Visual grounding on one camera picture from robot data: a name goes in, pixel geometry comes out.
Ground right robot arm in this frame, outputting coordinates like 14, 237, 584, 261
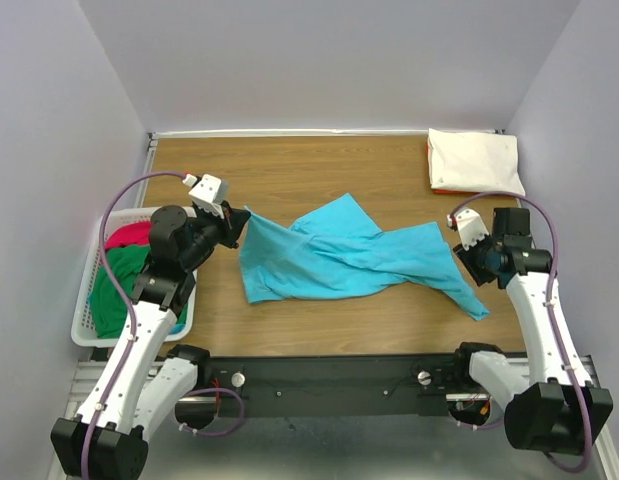
448, 208, 613, 458

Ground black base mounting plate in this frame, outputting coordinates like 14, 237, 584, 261
202, 353, 489, 419

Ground aluminium frame rail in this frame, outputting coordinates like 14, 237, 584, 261
46, 361, 619, 479

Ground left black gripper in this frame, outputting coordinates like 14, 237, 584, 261
181, 199, 252, 270

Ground cyan polo t shirt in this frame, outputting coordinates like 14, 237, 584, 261
239, 194, 489, 321

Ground folded white t shirt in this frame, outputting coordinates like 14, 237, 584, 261
427, 129, 526, 196

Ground red t shirt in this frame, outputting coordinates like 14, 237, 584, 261
104, 221, 151, 251

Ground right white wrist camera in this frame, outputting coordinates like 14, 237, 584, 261
447, 208, 490, 251

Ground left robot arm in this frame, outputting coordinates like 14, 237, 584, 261
50, 202, 251, 479

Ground green t shirt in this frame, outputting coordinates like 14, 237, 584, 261
88, 244, 190, 339

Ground white plastic laundry basket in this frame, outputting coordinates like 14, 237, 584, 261
70, 206, 198, 348

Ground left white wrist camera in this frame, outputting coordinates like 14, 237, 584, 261
182, 173, 228, 218

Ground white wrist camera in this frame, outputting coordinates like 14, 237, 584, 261
182, 173, 228, 218
447, 208, 490, 251

